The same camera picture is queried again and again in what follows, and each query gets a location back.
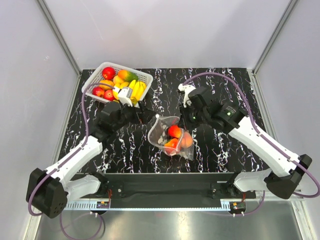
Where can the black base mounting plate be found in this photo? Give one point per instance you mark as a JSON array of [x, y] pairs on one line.
[[159, 191]]

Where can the connector board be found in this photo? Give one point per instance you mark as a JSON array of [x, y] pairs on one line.
[[103, 204], [239, 205]]

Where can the white plastic fruit basket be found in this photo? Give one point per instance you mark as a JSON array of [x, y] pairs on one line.
[[94, 80]]

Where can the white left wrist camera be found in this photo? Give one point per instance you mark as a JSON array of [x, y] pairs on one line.
[[124, 96]]

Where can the small red apple middle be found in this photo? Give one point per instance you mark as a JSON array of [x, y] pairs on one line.
[[108, 95]]

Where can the clear dotted zip top bag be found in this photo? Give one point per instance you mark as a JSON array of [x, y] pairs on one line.
[[158, 136]]

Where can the right aluminium frame post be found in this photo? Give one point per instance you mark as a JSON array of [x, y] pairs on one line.
[[275, 34]]

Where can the aluminium frame post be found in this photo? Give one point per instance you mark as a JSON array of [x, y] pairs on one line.
[[58, 35], [275, 34]]

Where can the aluminium front rail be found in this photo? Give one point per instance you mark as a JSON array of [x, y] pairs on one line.
[[52, 197]]

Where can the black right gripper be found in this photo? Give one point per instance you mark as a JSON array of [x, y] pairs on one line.
[[183, 121]]

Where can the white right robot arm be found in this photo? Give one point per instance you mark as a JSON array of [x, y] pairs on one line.
[[286, 168]]

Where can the green orange mango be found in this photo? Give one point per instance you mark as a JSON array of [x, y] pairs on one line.
[[127, 76]]

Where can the small red apple front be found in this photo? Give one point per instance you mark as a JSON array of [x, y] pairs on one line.
[[98, 92]]

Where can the left aluminium frame post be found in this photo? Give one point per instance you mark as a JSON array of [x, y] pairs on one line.
[[58, 35]]

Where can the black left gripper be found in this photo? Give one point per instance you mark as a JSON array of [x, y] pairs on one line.
[[141, 115]]

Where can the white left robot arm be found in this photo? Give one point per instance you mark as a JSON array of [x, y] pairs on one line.
[[75, 162]]

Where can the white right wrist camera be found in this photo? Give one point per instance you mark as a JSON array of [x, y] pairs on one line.
[[186, 90]]

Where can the right connector board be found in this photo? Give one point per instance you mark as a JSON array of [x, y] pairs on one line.
[[239, 205]]

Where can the red apple back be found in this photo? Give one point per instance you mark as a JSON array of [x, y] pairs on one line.
[[108, 73]]

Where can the left connector board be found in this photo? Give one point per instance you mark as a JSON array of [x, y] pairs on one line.
[[103, 204]]

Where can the small red apple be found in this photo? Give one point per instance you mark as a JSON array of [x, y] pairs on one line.
[[108, 95], [98, 92]]

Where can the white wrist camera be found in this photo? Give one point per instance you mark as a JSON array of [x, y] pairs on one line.
[[186, 90], [124, 96]]

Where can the yellow banana bunch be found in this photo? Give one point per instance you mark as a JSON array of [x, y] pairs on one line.
[[138, 88]]

